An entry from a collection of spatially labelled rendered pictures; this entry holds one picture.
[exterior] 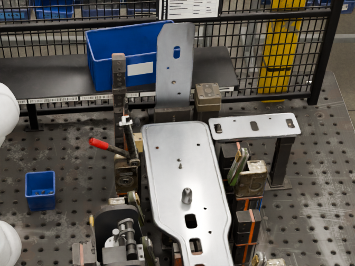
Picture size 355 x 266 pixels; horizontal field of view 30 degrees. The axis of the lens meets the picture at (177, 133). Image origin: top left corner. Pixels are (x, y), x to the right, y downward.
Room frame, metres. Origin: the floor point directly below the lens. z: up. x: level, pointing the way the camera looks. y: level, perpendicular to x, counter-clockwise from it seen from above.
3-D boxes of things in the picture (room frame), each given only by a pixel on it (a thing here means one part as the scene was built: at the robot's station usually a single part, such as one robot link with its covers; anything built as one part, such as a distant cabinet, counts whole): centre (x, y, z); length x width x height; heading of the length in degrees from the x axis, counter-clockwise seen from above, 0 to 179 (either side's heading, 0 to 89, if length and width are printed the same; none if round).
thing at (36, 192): (1.43, 0.45, 0.74); 0.11 x 0.10 x 0.09; 11
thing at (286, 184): (1.57, -0.36, 0.84); 0.11 x 0.06 x 0.29; 101
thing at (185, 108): (1.61, 0.02, 0.85); 0.12 x 0.03 x 0.30; 101
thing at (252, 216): (1.19, -0.22, 0.84); 0.11 x 0.08 x 0.29; 101
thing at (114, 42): (1.75, 0.16, 1.10); 0.30 x 0.17 x 0.13; 108
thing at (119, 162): (1.31, 0.15, 0.88); 0.07 x 0.06 x 0.35; 101
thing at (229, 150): (1.45, -0.19, 0.84); 0.11 x 0.10 x 0.28; 101
